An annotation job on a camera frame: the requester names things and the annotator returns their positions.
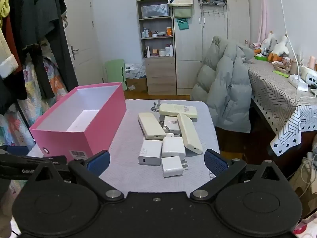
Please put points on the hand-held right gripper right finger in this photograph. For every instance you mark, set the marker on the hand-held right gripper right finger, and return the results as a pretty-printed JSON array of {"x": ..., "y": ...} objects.
[{"x": 215, "y": 163}]

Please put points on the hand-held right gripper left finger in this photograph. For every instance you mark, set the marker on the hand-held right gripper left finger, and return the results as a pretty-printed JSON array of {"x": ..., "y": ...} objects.
[{"x": 99, "y": 162}]

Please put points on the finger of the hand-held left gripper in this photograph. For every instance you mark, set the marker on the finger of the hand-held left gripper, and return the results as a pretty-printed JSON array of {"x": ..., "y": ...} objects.
[
  {"x": 17, "y": 150},
  {"x": 52, "y": 160}
]

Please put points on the pink cardboard box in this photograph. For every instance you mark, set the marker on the pink cardboard box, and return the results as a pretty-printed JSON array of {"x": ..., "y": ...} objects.
[{"x": 99, "y": 138}]

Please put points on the cream remote with pink panel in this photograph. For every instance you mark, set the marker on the cream remote with pink panel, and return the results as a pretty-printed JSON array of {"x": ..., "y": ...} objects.
[
  {"x": 189, "y": 133},
  {"x": 151, "y": 126}
]

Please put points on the white plug charger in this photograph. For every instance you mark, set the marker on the white plug charger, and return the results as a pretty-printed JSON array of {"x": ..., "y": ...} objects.
[{"x": 172, "y": 166}]

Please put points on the white square charger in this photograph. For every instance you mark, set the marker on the white square charger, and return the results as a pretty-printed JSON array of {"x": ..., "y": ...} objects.
[{"x": 173, "y": 147}]

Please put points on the white charger with printed side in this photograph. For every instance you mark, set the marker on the white charger with printed side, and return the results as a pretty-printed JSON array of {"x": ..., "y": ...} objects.
[{"x": 149, "y": 152}]

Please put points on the white labelled power adapter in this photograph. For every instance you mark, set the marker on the white labelled power adapter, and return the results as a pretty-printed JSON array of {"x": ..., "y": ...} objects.
[{"x": 172, "y": 125}]

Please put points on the cream remote with grey buttons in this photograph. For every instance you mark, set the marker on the cream remote with grey buttons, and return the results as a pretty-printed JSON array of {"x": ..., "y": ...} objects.
[{"x": 177, "y": 110}]

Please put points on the floral quilt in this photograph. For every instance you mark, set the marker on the floral quilt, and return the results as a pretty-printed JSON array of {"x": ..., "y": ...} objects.
[{"x": 32, "y": 89}]

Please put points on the grey puffer jacket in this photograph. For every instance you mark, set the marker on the grey puffer jacket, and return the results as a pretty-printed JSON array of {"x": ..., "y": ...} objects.
[{"x": 225, "y": 89}]

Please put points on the brown cardboard box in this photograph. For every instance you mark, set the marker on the brown cardboard box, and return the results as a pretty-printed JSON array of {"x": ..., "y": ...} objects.
[{"x": 136, "y": 84}]

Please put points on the white fuzzy garment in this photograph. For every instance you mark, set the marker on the white fuzzy garment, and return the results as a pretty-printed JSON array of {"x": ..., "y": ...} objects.
[{"x": 7, "y": 64}]

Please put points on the patterned white tablecloth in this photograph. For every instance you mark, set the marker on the patterned white tablecloth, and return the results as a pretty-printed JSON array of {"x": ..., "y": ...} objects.
[{"x": 275, "y": 99}]

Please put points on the green plastic stool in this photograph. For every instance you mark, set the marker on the green plastic stool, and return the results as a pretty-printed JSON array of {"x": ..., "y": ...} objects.
[{"x": 115, "y": 73}]

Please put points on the tissue paper pack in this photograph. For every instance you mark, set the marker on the tissue paper pack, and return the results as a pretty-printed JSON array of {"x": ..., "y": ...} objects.
[{"x": 135, "y": 70}]

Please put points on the wooden shelf unit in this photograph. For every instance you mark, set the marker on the wooden shelf unit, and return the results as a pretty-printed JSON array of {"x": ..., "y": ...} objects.
[{"x": 161, "y": 76}]

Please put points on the light wooden wardrobe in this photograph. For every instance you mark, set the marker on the light wooden wardrobe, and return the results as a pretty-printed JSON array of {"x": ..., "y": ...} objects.
[{"x": 213, "y": 54}]

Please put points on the black hanging clothes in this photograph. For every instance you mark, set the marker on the black hanging clothes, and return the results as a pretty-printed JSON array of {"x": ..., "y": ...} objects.
[{"x": 37, "y": 29}]

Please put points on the white jar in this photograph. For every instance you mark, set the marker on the white jar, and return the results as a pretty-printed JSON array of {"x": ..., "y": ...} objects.
[{"x": 162, "y": 52}]

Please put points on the white desk device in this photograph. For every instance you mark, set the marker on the white desk device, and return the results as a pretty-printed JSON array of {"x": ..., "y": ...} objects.
[{"x": 309, "y": 75}]

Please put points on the white goose plush toy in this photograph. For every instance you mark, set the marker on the white goose plush toy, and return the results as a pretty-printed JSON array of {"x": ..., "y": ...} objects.
[
  {"x": 268, "y": 42},
  {"x": 279, "y": 48}
]

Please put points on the white door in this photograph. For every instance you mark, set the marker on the white door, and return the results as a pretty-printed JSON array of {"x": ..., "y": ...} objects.
[{"x": 81, "y": 29}]

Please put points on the pink cup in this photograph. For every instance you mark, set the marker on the pink cup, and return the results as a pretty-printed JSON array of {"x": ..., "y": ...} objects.
[{"x": 312, "y": 63}]

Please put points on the orange bottle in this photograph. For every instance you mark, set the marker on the orange bottle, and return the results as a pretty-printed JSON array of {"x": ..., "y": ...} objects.
[{"x": 169, "y": 31}]

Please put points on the teal hanging card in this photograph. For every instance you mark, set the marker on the teal hanging card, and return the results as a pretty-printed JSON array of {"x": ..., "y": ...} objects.
[{"x": 182, "y": 24}]

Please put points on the yellow hanging garment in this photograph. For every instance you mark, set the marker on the yellow hanging garment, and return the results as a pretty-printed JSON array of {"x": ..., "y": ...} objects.
[{"x": 3, "y": 7}]

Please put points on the green pouch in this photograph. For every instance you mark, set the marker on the green pouch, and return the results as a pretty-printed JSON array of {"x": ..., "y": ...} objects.
[{"x": 182, "y": 12}]

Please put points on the pink curtain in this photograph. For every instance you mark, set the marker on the pink curtain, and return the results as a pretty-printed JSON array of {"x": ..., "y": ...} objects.
[{"x": 263, "y": 10}]

